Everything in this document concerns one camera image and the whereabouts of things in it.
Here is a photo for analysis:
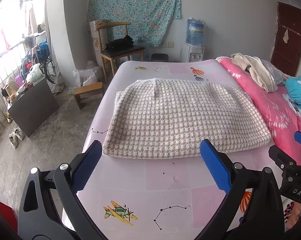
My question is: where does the white plastic bag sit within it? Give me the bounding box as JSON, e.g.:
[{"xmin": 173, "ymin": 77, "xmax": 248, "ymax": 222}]
[{"xmin": 73, "ymin": 60, "xmax": 104, "ymax": 87}]

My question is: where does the dark grey cabinet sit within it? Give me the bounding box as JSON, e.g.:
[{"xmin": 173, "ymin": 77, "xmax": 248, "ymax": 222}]
[{"xmin": 8, "ymin": 79, "xmax": 59, "ymax": 137}]

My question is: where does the white water dispenser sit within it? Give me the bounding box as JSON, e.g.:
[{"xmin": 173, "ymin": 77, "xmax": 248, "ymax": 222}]
[{"xmin": 180, "ymin": 43, "xmax": 205, "ymax": 63}]

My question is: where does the red box at edge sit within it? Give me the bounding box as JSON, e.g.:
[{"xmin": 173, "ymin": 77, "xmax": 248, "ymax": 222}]
[{"xmin": 0, "ymin": 202, "xmax": 18, "ymax": 233}]

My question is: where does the pink fleece floral blanket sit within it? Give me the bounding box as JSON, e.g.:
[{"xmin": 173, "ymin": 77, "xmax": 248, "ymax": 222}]
[{"xmin": 216, "ymin": 56, "xmax": 301, "ymax": 165}]

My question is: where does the bicycle with blue bag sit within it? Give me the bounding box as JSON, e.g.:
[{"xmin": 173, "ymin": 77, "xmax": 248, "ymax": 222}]
[{"xmin": 19, "ymin": 41, "xmax": 57, "ymax": 84}]

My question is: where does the beige houndstooth knit coat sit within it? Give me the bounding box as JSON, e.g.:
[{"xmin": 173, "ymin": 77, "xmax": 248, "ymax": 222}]
[{"xmin": 103, "ymin": 79, "xmax": 272, "ymax": 159}]

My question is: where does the black clothing on chair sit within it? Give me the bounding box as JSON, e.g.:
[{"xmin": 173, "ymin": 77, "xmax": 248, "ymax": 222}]
[{"xmin": 106, "ymin": 35, "xmax": 134, "ymax": 50}]

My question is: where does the dark red wooden door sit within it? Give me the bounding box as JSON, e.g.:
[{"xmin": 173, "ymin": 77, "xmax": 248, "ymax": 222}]
[{"xmin": 270, "ymin": 2, "xmax": 301, "ymax": 76}]

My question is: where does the small wooden stool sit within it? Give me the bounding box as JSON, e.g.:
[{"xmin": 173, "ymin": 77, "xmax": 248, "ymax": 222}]
[{"xmin": 73, "ymin": 82, "xmax": 104, "ymax": 109}]

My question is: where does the teal garment on bed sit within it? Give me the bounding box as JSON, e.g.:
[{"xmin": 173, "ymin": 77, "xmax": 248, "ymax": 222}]
[{"xmin": 285, "ymin": 76, "xmax": 301, "ymax": 109}]

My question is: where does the blue water dispenser bottle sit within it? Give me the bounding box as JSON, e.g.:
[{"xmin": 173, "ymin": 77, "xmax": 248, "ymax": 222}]
[{"xmin": 185, "ymin": 17, "xmax": 206, "ymax": 47}]

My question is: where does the beige jacket on bed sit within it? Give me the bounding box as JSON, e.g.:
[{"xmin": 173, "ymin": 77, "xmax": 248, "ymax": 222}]
[{"xmin": 231, "ymin": 53, "xmax": 285, "ymax": 93}]

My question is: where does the person's right hand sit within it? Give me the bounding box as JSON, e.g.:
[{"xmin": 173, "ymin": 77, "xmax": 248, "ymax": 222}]
[{"xmin": 286, "ymin": 202, "xmax": 301, "ymax": 229}]

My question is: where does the wooden chair with dark seat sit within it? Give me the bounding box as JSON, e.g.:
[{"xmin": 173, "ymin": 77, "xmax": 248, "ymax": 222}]
[{"xmin": 95, "ymin": 22, "xmax": 145, "ymax": 81}]

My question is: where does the pair of white shoes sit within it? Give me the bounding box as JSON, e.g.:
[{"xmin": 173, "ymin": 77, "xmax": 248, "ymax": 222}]
[{"xmin": 9, "ymin": 127, "xmax": 25, "ymax": 148}]

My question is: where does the teal floral hanging cloth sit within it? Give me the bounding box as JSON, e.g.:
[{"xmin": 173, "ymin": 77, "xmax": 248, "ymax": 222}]
[{"xmin": 87, "ymin": 0, "xmax": 181, "ymax": 47}]

